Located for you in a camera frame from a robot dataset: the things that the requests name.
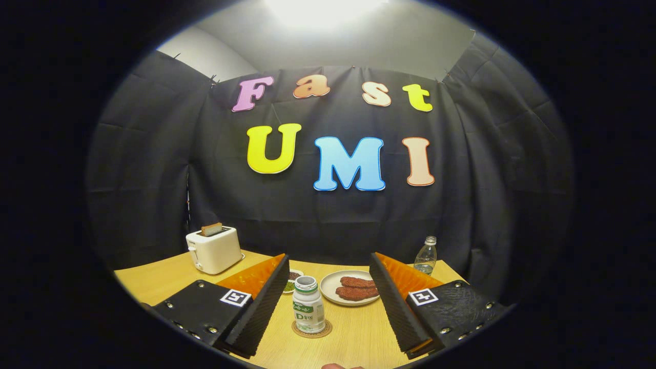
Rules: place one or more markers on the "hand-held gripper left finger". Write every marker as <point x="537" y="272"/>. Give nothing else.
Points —
<point x="261" y="312"/>

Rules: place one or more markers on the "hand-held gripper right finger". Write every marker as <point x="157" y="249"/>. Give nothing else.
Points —
<point x="397" y="307"/>

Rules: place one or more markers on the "white juice bottle green label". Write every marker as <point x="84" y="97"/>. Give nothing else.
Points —
<point x="307" y="307"/>

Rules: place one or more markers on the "round wooden coaster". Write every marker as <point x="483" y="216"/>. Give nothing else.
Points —
<point x="328" y="329"/>

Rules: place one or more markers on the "clear plastic water bottle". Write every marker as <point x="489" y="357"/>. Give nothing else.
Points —
<point x="425" y="259"/>

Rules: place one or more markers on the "red meat slice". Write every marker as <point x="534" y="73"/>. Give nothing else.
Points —
<point x="356" y="293"/>
<point x="356" y="282"/>

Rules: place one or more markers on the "white divided snack dish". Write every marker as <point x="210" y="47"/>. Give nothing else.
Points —
<point x="294" y="279"/>

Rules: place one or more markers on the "wooden table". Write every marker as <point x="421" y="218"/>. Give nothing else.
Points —
<point x="353" y="333"/>

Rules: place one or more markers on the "round beige plate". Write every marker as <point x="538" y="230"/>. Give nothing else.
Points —
<point x="329" y="287"/>

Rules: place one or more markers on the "cream toaster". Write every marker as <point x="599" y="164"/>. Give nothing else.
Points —
<point x="215" y="251"/>

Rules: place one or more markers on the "toast slice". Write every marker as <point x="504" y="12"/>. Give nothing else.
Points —
<point x="211" y="229"/>

